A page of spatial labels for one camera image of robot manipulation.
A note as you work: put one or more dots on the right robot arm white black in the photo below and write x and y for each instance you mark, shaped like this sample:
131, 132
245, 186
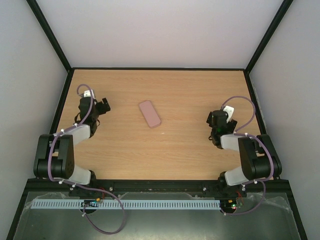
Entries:
258, 157

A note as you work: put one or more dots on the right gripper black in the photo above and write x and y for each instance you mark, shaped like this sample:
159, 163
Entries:
210, 118

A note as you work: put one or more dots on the left controller board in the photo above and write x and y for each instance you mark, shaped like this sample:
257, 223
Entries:
93, 203

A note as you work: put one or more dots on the right controller board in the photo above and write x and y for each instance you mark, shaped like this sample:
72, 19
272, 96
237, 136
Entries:
231, 204

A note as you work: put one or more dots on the pink glasses case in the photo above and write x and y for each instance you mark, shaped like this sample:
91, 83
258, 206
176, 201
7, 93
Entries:
150, 114

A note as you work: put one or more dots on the light blue slotted cable duct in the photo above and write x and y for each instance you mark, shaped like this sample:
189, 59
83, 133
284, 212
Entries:
74, 204

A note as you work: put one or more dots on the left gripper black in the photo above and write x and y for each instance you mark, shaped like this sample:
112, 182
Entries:
103, 110

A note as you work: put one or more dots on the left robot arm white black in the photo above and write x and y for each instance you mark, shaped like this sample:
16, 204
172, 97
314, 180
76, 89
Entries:
55, 155

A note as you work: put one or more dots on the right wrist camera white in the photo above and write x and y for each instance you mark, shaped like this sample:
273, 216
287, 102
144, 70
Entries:
229, 110

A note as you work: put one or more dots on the controller board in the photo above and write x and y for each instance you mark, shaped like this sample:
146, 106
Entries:
231, 204
93, 203

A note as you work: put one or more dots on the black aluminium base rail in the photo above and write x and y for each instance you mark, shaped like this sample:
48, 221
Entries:
195, 188

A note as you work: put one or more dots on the black enclosure frame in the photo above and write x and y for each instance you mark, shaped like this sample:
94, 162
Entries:
163, 33

